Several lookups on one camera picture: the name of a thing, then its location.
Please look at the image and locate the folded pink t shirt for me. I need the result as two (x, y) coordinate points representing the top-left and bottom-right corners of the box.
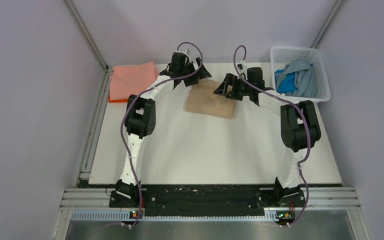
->
(108, 61), (159, 99)

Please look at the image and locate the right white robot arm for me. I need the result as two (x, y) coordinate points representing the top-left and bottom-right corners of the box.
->
(213, 64), (321, 182)

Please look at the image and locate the folded orange t shirt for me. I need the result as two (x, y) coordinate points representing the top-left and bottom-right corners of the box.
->
(108, 96), (128, 103)

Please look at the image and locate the bright blue t shirt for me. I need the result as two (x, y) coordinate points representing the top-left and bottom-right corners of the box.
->
(274, 69), (297, 94)

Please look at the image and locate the aluminium frame post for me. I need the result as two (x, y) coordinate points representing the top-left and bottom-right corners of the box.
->
(311, 0), (347, 49)
(64, 0), (109, 70)

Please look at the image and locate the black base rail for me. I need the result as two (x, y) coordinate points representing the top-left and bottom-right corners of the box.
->
(109, 184), (305, 217)

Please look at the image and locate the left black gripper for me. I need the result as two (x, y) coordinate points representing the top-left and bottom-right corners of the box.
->
(179, 57), (211, 87)

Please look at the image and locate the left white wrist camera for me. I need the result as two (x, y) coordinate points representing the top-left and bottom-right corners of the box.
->
(182, 48), (191, 56)

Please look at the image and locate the beige t shirt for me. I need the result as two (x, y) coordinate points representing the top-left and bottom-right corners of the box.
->
(184, 78), (236, 119)

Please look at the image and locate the left aluminium frame post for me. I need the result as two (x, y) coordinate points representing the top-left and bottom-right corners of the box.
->
(64, 0), (109, 70)

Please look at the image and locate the light blue t shirt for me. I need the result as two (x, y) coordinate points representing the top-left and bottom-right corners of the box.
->
(279, 58), (318, 98)

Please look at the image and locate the right aluminium frame post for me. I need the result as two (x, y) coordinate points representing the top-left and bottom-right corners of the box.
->
(311, 0), (347, 49)

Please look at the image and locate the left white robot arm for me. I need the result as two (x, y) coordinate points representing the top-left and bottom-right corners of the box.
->
(114, 51), (211, 207)

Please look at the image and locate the white slotted cable duct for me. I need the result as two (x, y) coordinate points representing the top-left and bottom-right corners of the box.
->
(71, 209), (279, 222)

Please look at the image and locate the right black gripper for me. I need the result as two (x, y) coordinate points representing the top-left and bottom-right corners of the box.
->
(213, 73), (253, 102)

